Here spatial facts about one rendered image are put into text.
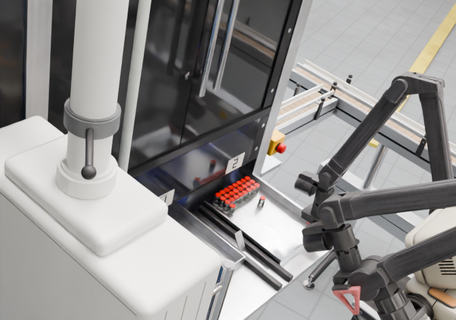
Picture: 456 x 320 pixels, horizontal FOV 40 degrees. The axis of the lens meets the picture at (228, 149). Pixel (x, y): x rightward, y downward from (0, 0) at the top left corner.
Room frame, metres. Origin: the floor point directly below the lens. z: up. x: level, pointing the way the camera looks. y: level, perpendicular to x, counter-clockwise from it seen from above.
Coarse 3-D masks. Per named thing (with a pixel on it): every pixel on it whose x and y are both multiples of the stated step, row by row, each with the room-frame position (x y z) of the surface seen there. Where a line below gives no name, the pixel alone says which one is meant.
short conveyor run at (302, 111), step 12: (300, 84) 2.43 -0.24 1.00; (300, 96) 2.39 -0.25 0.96; (312, 96) 2.48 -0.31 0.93; (324, 96) 2.44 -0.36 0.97; (288, 108) 2.32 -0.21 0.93; (300, 108) 2.28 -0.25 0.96; (312, 108) 2.37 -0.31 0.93; (324, 108) 2.42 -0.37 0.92; (288, 120) 2.23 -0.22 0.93; (300, 120) 2.26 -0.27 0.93; (312, 120) 2.35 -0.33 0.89; (288, 132) 2.20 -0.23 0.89; (300, 132) 2.29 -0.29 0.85
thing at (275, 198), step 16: (256, 176) 1.81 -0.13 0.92; (272, 192) 1.76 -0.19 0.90; (208, 208) 1.59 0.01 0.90; (240, 208) 1.65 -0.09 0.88; (256, 208) 1.67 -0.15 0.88; (272, 208) 1.69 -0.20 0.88; (288, 208) 1.72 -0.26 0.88; (240, 224) 1.57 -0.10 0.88; (256, 224) 1.59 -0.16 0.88; (272, 224) 1.61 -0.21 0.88; (288, 224) 1.63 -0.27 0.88; (304, 224) 1.65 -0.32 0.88; (256, 240) 1.51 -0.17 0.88; (272, 240) 1.53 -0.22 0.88; (288, 240) 1.55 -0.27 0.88; (272, 256) 1.43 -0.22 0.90; (288, 256) 1.45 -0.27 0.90
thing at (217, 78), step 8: (232, 0) 1.45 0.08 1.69; (232, 8) 1.45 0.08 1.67; (232, 16) 1.45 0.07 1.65; (232, 24) 1.45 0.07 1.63; (232, 32) 1.46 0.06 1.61; (224, 40) 1.45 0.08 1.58; (224, 48) 1.45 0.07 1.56; (224, 56) 1.45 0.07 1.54; (224, 64) 1.45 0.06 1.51; (200, 72) 1.48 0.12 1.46; (216, 72) 1.45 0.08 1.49; (216, 80) 1.45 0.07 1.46; (216, 88) 1.45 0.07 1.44
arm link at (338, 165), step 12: (396, 84) 1.57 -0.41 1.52; (384, 96) 1.60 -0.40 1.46; (396, 96) 1.56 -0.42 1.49; (372, 108) 1.61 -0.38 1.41; (384, 108) 1.59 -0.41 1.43; (396, 108) 1.60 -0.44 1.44; (372, 120) 1.60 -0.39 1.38; (384, 120) 1.59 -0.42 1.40; (360, 132) 1.60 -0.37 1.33; (372, 132) 1.58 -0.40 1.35; (348, 144) 1.60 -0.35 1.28; (360, 144) 1.59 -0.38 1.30; (336, 156) 1.60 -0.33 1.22; (348, 156) 1.59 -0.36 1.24; (324, 168) 1.59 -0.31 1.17; (336, 168) 1.58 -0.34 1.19; (348, 168) 1.61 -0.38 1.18; (336, 180) 1.58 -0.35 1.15
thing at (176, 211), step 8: (168, 208) 1.56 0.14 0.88; (176, 208) 1.56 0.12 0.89; (184, 208) 1.54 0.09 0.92; (176, 216) 1.53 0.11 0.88; (184, 216) 1.54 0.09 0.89; (192, 216) 1.52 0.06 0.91; (184, 224) 1.50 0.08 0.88; (192, 224) 1.51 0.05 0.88; (200, 224) 1.50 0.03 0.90; (192, 232) 1.48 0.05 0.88; (200, 232) 1.49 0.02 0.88; (208, 232) 1.48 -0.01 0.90; (200, 240) 1.45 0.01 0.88; (208, 240) 1.46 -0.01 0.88; (216, 240) 1.45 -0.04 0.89; (224, 240) 1.44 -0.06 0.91; (216, 248) 1.43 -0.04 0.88; (224, 248) 1.44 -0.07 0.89; (232, 248) 1.42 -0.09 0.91; (224, 256) 1.40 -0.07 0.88; (232, 256) 1.41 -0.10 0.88; (240, 256) 1.40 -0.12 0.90; (240, 264) 1.38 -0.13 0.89
